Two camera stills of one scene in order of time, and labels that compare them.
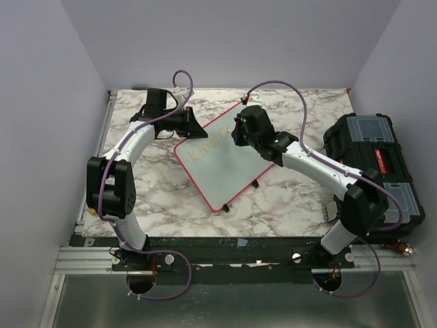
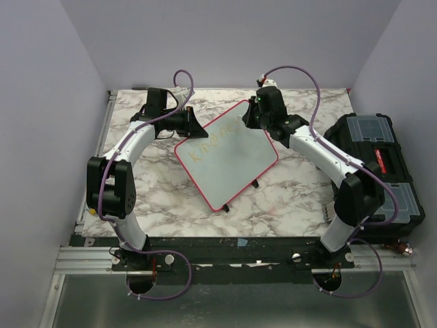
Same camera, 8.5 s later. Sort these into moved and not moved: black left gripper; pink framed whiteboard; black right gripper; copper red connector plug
Moved: black right gripper
Not moved: copper red connector plug; black left gripper; pink framed whiteboard
